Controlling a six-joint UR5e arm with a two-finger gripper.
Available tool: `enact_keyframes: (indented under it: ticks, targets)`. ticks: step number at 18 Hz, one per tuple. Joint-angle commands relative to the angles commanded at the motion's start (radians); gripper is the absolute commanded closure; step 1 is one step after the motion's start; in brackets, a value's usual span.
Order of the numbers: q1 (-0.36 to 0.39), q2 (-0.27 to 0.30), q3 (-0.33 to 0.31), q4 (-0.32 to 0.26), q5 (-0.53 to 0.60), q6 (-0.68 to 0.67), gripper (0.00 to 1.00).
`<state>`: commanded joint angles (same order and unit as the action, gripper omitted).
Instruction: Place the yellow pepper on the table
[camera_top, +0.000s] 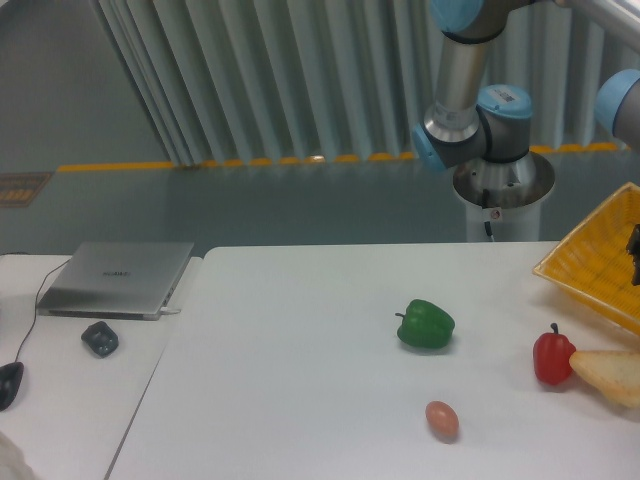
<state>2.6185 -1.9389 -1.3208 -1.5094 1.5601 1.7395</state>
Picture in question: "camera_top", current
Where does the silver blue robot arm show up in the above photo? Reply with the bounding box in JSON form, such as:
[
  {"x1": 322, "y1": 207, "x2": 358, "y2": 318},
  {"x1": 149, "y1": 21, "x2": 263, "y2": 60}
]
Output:
[{"x1": 412, "y1": 1, "x2": 555, "y2": 242}]

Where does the small black plastic holder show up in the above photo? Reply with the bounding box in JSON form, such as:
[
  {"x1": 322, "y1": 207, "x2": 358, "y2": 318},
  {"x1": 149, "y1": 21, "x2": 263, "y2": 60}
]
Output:
[{"x1": 81, "y1": 321, "x2": 119, "y2": 358}]

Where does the black mouse cable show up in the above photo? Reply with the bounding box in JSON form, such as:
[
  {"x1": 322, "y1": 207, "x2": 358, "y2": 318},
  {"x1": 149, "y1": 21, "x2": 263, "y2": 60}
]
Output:
[{"x1": 0, "y1": 251, "x2": 74, "y2": 365}]

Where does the silver closed laptop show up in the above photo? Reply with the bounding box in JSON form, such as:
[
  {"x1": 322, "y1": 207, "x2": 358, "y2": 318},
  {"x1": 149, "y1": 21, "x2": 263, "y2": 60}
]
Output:
[{"x1": 37, "y1": 242, "x2": 194, "y2": 320}]

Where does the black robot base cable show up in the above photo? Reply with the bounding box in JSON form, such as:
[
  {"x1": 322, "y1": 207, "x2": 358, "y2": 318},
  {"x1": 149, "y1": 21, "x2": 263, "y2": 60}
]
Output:
[{"x1": 481, "y1": 187, "x2": 497, "y2": 244}]

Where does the yellow plastic basket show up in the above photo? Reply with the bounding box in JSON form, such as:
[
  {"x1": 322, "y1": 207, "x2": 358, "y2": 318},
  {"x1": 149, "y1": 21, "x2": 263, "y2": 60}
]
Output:
[{"x1": 533, "y1": 182, "x2": 639, "y2": 334}]

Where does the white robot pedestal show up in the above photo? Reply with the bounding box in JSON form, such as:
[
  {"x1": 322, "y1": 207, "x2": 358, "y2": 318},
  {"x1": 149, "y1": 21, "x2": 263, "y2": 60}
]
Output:
[{"x1": 453, "y1": 152, "x2": 555, "y2": 242}]

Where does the brown egg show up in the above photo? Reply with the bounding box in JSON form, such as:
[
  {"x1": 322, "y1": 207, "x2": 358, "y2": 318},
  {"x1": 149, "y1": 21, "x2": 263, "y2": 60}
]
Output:
[{"x1": 425, "y1": 400, "x2": 460, "y2": 441}]

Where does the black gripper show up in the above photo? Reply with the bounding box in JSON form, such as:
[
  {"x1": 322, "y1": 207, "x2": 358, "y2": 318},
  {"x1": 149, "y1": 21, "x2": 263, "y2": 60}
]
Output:
[{"x1": 626, "y1": 224, "x2": 640, "y2": 286}]

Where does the toast bread slice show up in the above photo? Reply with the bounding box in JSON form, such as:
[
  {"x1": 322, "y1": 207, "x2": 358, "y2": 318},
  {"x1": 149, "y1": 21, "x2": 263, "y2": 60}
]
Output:
[{"x1": 569, "y1": 350, "x2": 639, "y2": 408}]

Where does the red bell pepper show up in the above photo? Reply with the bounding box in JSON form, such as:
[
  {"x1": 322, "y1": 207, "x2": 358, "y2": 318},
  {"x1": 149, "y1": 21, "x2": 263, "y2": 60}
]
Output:
[{"x1": 532, "y1": 323, "x2": 577, "y2": 386}]

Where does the white cloth corner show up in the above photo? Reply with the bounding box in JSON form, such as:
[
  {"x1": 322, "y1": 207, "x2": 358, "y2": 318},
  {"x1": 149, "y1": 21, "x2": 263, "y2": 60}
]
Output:
[{"x1": 1, "y1": 434, "x2": 35, "y2": 480}]

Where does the black computer mouse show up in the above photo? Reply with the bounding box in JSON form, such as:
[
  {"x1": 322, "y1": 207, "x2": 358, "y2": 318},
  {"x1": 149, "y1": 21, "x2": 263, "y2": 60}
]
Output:
[{"x1": 0, "y1": 361, "x2": 24, "y2": 411}]

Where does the green bell pepper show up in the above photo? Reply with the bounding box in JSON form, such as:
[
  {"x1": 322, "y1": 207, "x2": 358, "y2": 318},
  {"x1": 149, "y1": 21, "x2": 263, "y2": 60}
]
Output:
[{"x1": 395, "y1": 299, "x2": 455, "y2": 349}]

